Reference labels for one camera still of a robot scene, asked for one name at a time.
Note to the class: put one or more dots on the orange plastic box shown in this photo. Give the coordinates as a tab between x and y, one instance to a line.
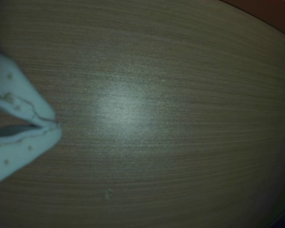
275	14

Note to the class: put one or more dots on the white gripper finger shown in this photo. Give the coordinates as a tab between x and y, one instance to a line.
16	90
21	152

